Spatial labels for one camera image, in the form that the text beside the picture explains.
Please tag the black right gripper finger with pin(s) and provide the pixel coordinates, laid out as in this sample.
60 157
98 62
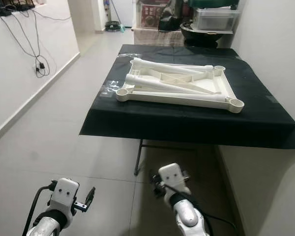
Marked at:
152 177

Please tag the clear crossed tape patch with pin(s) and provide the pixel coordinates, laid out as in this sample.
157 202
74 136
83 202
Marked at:
110 89

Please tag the black router with antennas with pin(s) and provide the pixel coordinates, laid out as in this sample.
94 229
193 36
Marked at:
22 6

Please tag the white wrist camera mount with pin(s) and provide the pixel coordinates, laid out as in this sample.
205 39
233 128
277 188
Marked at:
172 179
64 194

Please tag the white plastic children table top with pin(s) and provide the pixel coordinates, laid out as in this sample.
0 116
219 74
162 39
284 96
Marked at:
216 83

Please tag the dark green round lid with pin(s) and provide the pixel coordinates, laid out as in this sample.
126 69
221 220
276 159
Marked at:
214 4

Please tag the black wall power adapter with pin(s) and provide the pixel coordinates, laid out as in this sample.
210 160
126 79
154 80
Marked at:
40 66

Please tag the broom with teal head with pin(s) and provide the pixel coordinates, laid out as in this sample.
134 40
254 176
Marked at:
122 28

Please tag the storage box with orange lid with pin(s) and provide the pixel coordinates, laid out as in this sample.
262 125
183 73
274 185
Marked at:
150 17

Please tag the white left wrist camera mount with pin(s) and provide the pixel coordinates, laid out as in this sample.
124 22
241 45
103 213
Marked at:
64 194

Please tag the grey metal table frame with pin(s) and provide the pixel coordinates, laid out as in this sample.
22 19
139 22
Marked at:
138 157

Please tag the black plastic bag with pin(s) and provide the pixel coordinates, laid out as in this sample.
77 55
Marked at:
172 19

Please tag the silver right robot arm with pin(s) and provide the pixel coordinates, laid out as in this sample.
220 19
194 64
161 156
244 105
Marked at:
187 216

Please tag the black tablecloth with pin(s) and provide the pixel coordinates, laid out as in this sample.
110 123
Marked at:
167 123

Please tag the beige patterned table cloth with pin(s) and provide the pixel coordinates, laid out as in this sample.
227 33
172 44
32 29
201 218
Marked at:
155 37

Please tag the black round wok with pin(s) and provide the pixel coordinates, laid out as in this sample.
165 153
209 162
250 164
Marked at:
196 37

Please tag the black round floor device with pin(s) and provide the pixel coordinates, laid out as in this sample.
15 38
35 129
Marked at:
112 26

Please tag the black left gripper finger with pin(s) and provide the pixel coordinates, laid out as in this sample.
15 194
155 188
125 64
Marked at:
91 195

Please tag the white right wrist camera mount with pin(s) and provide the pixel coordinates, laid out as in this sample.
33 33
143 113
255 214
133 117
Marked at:
172 179

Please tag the clear plastic storage bin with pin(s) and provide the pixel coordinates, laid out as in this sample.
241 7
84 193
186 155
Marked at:
216 20

